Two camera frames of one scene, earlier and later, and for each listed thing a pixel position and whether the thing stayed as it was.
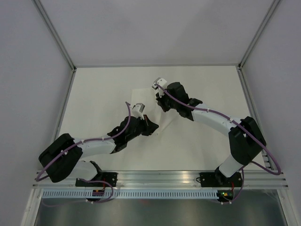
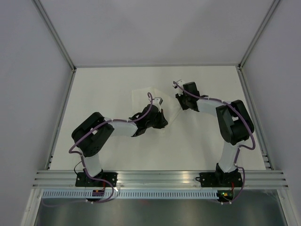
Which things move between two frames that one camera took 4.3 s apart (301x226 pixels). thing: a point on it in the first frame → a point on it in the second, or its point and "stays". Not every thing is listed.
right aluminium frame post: (274, 5) stays
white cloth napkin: (147, 97) stays
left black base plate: (110, 178) stays
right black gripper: (160, 102) → (179, 98)
